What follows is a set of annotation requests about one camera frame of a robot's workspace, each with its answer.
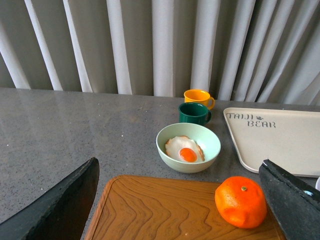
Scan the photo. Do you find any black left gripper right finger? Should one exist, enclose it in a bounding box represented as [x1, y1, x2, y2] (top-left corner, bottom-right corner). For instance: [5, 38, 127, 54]
[258, 159, 320, 240]

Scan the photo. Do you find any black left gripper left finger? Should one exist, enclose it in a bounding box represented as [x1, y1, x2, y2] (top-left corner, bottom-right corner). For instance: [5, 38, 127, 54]
[0, 157, 100, 240]

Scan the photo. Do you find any white ribbed plate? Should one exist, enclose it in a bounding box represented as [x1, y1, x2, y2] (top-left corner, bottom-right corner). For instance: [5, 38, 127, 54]
[315, 177, 320, 191]

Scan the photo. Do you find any orange mandarin fruit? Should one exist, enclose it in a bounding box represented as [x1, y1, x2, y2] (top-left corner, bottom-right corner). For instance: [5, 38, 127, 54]
[214, 176, 267, 229]

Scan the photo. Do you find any cream bear tray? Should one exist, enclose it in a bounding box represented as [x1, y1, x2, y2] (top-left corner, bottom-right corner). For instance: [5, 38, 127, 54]
[223, 107, 320, 177]

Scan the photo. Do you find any wooden cutting board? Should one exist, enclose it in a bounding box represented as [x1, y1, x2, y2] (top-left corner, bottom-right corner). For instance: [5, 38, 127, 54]
[85, 175, 285, 240]

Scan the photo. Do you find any fake fried egg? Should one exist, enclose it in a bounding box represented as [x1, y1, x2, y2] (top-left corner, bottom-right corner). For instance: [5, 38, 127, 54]
[165, 135, 205, 163]

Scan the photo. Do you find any light green bowl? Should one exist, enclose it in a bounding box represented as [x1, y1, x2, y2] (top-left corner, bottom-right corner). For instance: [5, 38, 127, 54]
[156, 123, 221, 173]

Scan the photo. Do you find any dark green mug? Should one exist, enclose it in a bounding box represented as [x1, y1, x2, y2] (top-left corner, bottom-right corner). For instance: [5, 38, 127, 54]
[178, 102, 212, 126]

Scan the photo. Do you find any yellow mug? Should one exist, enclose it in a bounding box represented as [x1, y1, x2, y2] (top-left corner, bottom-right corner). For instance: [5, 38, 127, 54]
[183, 89, 215, 110]

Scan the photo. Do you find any grey white curtain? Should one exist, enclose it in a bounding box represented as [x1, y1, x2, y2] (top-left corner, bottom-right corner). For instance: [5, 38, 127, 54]
[0, 0, 320, 106]

